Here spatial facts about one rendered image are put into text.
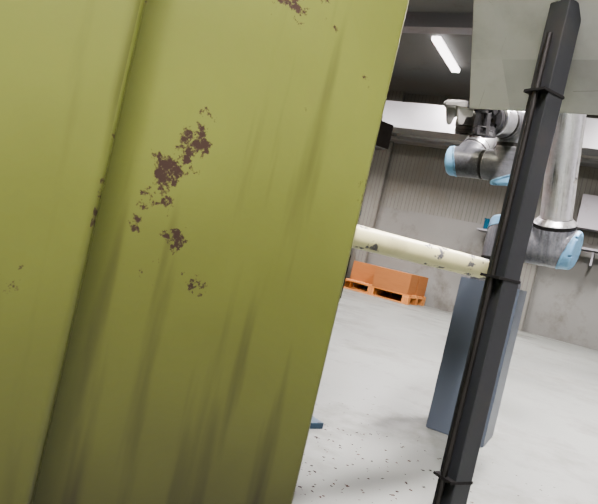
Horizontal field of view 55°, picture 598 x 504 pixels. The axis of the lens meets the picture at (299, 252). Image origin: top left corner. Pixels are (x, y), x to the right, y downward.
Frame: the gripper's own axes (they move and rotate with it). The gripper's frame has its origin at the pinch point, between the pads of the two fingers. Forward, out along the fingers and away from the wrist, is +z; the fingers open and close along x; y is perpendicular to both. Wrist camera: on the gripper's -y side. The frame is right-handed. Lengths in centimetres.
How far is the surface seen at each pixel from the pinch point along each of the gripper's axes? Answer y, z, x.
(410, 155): -13, -702, 625
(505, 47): -5.7, 23.4, -29.7
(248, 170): 21, 71, -20
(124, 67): 10, 93, -26
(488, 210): 69, -747, 476
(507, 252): 30, 33, -42
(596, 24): -8.6, 20.5, -44.4
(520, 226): 26, 31, -43
